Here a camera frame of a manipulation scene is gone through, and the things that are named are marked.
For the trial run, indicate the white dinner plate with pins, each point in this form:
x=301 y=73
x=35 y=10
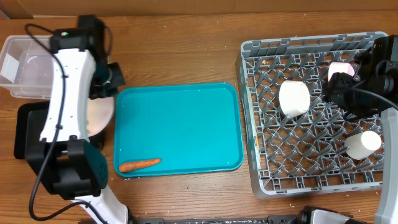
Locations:
x=99 y=113

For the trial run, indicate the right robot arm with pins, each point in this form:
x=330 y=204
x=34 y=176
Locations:
x=372 y=89

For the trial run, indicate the clear plastic bin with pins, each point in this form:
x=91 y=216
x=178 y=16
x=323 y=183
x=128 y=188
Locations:
x=29 y=71

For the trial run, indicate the orange carrot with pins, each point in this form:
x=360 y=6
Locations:
x=136 y=165

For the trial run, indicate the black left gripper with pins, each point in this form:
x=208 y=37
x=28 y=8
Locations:
x=118 y=80

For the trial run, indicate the white cup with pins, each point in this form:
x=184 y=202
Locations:
x=363 y=144

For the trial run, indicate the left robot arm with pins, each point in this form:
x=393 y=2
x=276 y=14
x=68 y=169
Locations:
x=64 y=160

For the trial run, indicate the pink bowl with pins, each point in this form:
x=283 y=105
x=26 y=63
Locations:
x=340 y=67

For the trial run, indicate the teal serving tray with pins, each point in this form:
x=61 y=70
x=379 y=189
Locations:
x=191 y=128

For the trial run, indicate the black tray bin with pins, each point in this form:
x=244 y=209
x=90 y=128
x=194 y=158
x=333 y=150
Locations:
x=30 y=122

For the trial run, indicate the white green bowl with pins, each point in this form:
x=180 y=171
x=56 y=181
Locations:
x=294 y=98

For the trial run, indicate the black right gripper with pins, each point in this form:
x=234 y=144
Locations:
x=336 y=94

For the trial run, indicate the grey dishwasher rack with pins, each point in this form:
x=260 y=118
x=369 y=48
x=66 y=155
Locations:
x=304 y=154

